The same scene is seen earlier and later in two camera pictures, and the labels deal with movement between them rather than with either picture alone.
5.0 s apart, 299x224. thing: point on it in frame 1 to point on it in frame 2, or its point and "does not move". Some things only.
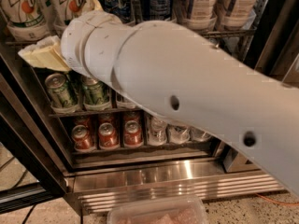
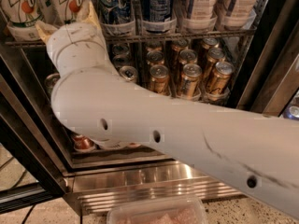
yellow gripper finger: x=47 y=53 to x=44 y=29
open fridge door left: x=28 y=129 does not move
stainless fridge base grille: x=93 y=189 does not move
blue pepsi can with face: x=115 y=0 does not move
